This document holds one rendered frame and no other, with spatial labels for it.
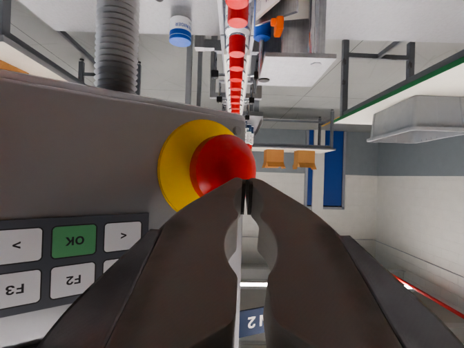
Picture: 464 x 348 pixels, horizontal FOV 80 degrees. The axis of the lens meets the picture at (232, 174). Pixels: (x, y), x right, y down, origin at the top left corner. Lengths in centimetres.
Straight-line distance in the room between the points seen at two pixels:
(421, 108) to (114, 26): 194
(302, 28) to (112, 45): 37
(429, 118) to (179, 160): 198
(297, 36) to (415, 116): 157
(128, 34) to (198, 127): 12
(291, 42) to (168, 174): 42
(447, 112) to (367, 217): 673
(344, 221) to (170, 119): 830
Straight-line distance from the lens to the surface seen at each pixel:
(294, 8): 51
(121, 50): 26
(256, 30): 58
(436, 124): 210
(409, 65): 322
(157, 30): 112
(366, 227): 872
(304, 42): 54
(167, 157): 15
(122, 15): 27
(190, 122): 16
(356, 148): 851
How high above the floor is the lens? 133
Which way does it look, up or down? level
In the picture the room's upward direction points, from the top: 178 degrees counter-clockwise
